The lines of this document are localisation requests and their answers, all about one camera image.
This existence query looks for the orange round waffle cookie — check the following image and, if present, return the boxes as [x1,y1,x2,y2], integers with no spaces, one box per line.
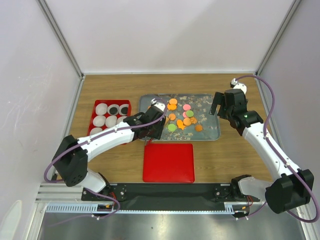
[183,117,192,127]

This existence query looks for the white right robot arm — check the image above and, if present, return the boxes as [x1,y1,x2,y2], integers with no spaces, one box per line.
[210,78,314,214]

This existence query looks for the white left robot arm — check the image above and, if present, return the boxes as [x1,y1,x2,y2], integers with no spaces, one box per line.
[52,98,167,200]

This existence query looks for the orange fish cookie top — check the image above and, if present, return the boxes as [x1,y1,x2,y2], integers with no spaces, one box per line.
[167,104,177,111]

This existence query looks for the orange round cookie top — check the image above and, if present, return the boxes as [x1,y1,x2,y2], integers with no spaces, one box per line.
[169,98,178,105]

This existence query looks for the orange swirl cookie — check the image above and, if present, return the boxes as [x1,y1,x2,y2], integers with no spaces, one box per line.
[195,124,203,132]

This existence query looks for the orange flower cookie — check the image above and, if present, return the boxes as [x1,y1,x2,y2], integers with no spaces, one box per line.
[190,117,198,124]

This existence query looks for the floral metal serving tray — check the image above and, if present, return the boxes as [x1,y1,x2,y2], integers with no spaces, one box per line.
[138,93,221,142]

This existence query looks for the pink round cookie upper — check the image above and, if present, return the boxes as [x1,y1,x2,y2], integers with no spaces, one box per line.
[183,104,191,111]

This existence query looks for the red cookie box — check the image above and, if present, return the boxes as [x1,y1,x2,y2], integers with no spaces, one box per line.
[87,99,132,136]

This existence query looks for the red box lid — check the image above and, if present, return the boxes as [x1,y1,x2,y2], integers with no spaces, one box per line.
[142,143,195,184]

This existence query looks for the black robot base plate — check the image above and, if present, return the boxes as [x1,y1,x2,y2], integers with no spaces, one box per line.
[81,182,253,211]

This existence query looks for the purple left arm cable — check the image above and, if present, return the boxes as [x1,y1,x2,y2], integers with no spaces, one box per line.
[43,99,167,221]

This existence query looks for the white cable duct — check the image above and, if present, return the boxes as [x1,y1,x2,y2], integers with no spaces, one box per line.
[46,203,248,215]

